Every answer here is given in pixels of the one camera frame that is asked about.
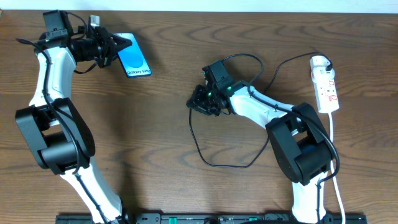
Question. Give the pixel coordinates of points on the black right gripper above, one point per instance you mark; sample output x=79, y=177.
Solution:
x=203, y=100

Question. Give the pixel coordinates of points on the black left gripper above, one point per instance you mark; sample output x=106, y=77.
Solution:
x=106, y=47

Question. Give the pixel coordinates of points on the blue screen Galaxy smartphone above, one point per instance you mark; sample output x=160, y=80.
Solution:
x=132, y=59

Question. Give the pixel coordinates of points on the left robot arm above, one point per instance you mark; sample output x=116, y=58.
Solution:
x=56, y=134

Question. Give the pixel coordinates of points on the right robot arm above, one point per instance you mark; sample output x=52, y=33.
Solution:
x=303, y=149

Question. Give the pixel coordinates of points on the white USB charger adapter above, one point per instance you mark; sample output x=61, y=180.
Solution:
x=319, y=61

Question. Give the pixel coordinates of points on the white power strip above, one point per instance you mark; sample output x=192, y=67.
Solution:
x=325, y=90

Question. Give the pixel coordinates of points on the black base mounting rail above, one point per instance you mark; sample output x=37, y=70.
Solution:
x=156, y=218

